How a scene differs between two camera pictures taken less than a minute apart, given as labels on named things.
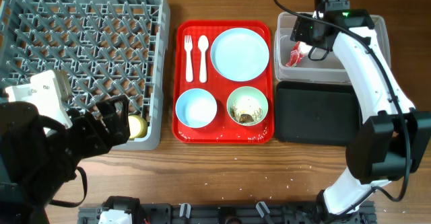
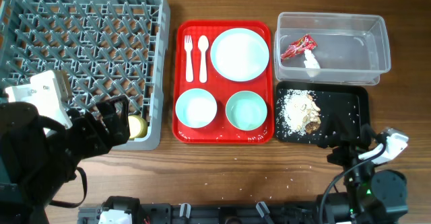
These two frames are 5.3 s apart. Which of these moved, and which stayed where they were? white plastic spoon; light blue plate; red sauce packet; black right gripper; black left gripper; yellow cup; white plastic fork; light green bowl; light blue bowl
Moved: light green bowl; red sauce packet; black right gripper
Stayed: light blue plate; black left gripper; light blue bowl; white plastic spoon; yellow cup; white plastic fork
